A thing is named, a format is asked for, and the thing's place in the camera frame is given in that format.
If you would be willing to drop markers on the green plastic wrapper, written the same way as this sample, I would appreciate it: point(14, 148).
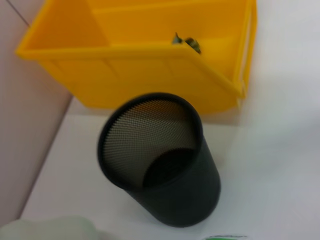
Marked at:
point(191, 43)

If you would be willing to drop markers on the clear green-label water bottle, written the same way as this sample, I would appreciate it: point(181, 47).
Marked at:
point(225, 237)

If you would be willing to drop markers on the black mesh pen holder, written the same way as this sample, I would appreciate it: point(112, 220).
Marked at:
point(185, 195)

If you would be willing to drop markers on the pale green fruit plate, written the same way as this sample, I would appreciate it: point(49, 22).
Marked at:
point(50, 228)

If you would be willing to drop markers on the yellow plastic bin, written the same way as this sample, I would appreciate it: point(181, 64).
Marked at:
point(140, 75)

